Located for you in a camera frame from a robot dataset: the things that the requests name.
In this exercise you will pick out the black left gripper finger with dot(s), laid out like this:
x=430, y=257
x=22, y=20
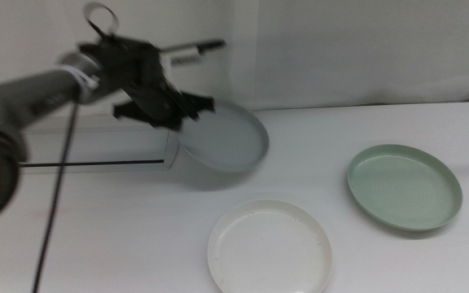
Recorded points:
x=200, y=103

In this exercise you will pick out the grey shallow bowl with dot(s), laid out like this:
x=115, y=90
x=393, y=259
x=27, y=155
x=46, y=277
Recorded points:
x=226, y=138

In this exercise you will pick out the white shallow bowl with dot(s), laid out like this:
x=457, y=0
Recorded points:
x=269, y=248

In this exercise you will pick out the pale green shallow bowl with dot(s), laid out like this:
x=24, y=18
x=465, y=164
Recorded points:
x=405, y=187

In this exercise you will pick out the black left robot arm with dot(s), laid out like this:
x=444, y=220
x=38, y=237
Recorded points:
x=23, y=101

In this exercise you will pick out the white backdrop curtain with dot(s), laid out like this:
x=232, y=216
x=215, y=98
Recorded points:
x=340, y=49

